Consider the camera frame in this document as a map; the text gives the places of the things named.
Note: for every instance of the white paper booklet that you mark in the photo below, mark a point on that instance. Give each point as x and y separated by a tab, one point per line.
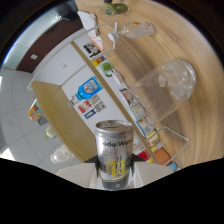
87	20

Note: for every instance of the clear glass with ice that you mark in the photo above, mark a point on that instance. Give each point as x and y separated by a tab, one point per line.
166	86

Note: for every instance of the clear bottle green cap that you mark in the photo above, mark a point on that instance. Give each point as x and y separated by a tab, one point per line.
50	132

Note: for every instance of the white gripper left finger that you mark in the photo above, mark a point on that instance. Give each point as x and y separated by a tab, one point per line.
80	173

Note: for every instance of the colourful wall posters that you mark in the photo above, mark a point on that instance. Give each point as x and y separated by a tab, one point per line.
91	106

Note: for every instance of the orange pot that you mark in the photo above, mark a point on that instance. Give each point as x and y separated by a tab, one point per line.
161	156

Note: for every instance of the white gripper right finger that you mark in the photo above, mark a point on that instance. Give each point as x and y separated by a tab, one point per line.
150	171

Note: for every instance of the white metal rack wooden shelves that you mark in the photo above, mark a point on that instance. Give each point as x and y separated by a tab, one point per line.
60	110

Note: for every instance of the black chair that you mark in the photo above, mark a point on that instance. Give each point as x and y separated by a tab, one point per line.
68	11

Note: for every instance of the green mug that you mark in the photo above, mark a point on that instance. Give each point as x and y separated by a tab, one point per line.
107	67

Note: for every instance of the dark small bottles set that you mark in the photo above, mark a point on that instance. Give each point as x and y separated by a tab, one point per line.
90	49

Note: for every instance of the light blue cup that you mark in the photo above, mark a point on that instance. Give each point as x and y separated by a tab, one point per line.
172	166

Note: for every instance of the brown door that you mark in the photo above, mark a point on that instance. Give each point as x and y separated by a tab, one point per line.
50	46

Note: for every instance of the clear cup of limes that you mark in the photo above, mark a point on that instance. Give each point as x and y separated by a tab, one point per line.
115	9

